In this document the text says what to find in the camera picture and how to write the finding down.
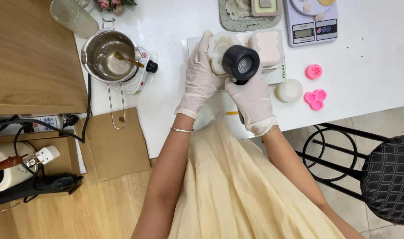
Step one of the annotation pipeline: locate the person's right hand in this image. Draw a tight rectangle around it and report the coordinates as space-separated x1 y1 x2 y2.
225 65 278 137

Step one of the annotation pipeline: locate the person's left hand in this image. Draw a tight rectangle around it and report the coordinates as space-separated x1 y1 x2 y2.
174 29 226 120

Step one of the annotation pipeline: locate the black heat gun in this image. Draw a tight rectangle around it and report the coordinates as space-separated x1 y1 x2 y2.
221 45 260 125

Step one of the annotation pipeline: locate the white flower silicone mould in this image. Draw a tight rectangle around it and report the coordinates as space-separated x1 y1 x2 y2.
207 31 243 76

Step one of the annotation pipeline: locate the white rectangular board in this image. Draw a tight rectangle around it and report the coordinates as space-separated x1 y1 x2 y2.
187 31 287 85

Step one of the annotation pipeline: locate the white bear silicone mould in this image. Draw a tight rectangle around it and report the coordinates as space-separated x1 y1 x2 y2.
248 28 285 68

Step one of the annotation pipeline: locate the speckled grey mat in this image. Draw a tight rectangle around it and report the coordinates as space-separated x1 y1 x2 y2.
218 0 283 32

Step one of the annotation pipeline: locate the small pink flower mould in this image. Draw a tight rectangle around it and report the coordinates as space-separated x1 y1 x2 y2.
305 64 323 80

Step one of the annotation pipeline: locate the pink triple flower mould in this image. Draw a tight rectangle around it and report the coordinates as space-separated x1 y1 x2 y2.
304 89 328 111

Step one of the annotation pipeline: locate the pink and yellow mould block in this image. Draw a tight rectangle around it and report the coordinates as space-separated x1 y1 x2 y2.
251 0 283 17

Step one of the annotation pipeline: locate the white digital kitchen scale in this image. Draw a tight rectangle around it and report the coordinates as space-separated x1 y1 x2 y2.
284 0 339 48

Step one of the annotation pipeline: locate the white electric hot plate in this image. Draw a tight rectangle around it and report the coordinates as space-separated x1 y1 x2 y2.
111 46 159 95

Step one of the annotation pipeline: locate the cream yellow dress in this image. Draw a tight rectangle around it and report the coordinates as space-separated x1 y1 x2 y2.
167 119 346 239

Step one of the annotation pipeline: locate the gold spoon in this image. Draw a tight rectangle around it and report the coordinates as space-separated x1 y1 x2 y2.
114 52 145 68

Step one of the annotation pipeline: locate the stainless steel melting pot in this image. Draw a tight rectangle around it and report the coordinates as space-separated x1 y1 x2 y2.
80 18 142 130

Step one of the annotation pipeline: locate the brown cardboard sheet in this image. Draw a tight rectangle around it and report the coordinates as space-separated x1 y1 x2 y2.
76 107 151 182

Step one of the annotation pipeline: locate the pink flower bouquet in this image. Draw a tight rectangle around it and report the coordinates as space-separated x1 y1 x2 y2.
94 0 138 16

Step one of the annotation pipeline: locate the black metal stool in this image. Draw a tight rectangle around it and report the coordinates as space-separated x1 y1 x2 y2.
295 123 404 226

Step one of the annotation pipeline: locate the ribbed clear glass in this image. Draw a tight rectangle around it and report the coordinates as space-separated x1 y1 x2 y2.
50 0 100 39

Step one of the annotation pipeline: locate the brown cardboard box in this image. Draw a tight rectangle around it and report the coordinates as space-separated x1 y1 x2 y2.
0 131 82 176

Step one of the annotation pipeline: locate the white power strip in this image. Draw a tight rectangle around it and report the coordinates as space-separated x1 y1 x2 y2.
21 115 64 133

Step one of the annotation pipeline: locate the white plug adapter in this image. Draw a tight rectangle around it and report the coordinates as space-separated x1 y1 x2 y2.
27 145 61 166

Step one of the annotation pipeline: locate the cream electric kettle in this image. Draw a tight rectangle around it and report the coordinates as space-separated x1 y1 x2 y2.
0 141 40 193

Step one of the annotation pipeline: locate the thin wrist bracelet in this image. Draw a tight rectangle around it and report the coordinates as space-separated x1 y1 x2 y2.
262 125 280 137

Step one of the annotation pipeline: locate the black power cable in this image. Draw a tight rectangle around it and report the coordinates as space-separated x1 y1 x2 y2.
0 74 91 144

